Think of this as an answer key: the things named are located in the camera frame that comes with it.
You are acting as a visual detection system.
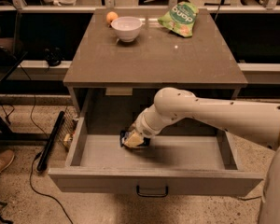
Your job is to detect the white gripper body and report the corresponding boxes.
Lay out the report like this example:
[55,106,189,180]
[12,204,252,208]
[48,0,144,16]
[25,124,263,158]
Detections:
[133,111,157,138]

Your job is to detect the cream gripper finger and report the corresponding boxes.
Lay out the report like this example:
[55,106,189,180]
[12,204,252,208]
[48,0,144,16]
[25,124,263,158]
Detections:
[127,125,136,133]
[121,132,146,148]

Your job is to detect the black drawer handle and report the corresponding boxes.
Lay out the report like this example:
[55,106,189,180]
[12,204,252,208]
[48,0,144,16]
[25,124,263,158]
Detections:
[136,185,169,198]

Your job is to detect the black power strip bar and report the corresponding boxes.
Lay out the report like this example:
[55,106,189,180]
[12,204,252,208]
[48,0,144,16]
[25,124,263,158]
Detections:
[36,111,65,172]

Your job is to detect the black floor cable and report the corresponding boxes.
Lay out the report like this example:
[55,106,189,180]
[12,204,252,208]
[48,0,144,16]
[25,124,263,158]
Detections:
[18,63,75,224]

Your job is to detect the orange fruit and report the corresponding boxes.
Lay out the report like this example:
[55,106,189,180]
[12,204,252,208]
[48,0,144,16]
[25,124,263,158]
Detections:
[106,11,119,24]

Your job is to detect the green snack bag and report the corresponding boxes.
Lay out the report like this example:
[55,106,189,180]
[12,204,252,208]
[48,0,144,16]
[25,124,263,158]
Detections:
[158,2,199,38]

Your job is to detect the open grey top drawer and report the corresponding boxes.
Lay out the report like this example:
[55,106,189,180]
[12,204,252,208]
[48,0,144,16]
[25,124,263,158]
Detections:
[48,89,264,198]

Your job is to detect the blue rxbar blueberry bar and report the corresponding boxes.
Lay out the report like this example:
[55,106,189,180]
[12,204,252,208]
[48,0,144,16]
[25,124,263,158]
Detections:
[119,130,150,148]

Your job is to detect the wire mesh basket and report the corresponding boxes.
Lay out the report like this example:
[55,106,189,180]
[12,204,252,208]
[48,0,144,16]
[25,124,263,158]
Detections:
[57,106,78,151]

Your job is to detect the white ceramic bowl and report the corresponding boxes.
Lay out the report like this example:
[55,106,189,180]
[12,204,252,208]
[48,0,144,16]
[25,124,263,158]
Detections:
[111,17,142,42]

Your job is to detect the black headphones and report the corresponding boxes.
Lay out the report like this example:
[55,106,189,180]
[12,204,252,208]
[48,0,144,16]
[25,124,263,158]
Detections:
[45,48,63,67]

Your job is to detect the grey drawer cabinet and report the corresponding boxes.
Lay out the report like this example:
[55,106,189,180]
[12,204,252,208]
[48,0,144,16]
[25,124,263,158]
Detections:
[63,7,249,120]

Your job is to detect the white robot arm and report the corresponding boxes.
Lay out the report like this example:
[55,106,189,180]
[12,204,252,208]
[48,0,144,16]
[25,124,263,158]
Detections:
[121,88,280,224]

